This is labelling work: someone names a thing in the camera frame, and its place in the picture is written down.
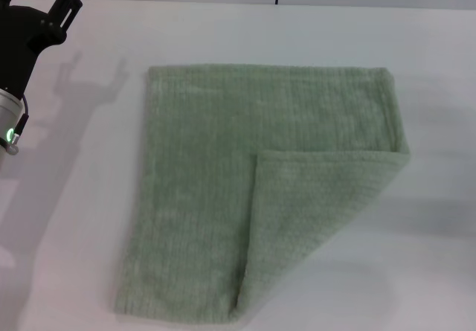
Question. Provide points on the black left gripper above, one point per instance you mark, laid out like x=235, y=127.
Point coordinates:
x=20, y=37

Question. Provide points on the green terry towel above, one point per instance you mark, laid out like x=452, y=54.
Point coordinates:
x=223, y=160

